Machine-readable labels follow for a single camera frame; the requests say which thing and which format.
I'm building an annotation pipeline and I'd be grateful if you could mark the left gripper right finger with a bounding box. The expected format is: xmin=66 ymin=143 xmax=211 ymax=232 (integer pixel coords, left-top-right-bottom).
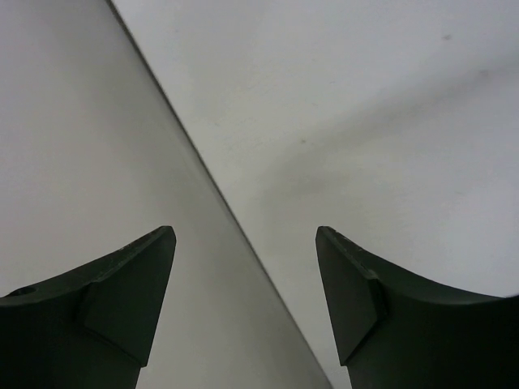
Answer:
xmin=315 ymin=226 xmax=518 ymax=388

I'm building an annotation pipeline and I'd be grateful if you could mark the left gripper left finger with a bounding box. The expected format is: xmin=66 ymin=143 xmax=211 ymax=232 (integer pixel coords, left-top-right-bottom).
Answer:
xmin=1 ymin=226 xmax=176 ymax=388

